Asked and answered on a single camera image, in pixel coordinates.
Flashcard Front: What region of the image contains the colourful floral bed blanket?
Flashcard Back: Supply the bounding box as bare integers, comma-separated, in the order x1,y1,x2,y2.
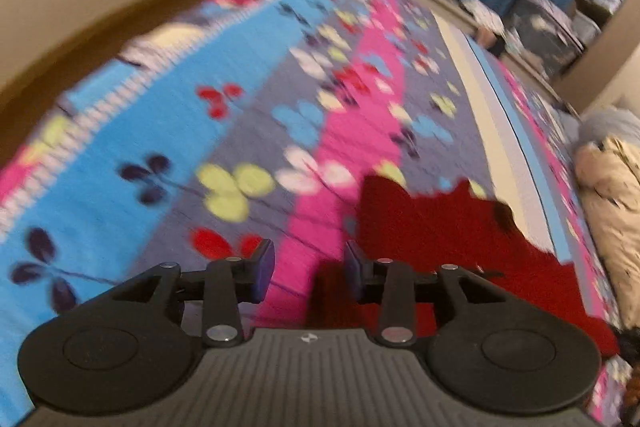
1,0,620,426

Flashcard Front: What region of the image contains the grey pillow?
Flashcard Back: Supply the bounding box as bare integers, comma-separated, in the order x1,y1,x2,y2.
577,106,640,146

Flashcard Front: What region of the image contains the dark red knit sweater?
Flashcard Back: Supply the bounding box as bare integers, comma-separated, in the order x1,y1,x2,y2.
319,174,620,359

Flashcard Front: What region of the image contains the dark cluttered cabinet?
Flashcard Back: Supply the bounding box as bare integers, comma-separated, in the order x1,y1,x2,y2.
503,0,601,80

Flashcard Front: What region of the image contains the cream star-print quilt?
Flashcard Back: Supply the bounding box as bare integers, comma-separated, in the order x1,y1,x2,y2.
574,135,639,329

